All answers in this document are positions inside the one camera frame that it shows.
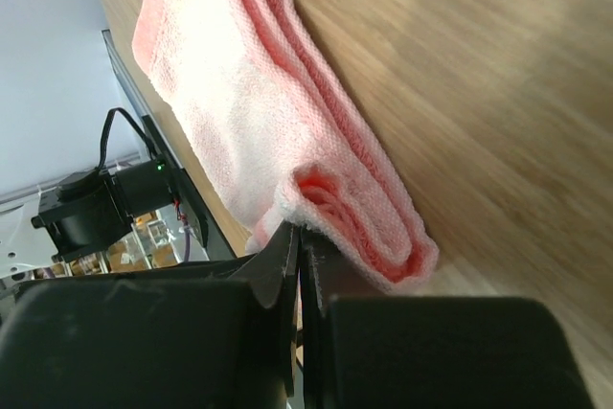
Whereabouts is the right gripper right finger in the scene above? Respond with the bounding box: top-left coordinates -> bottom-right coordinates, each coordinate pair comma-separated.
299,229 -> 378,408

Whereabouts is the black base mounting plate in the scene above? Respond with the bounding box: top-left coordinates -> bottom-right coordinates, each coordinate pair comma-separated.
141,115 -> 237,261

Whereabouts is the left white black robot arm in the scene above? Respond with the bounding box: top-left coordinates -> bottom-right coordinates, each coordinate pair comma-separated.
1,115 -> 209,278

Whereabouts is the aluminium front rail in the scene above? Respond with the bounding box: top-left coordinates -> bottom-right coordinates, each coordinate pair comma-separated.
102,29 -> 160,125

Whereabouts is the coral pink printed towel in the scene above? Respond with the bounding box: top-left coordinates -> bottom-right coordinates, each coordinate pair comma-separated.
132,0 -> 439,292

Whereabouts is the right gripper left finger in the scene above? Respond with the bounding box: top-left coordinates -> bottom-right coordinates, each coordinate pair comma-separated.
224,222 -> 300,398

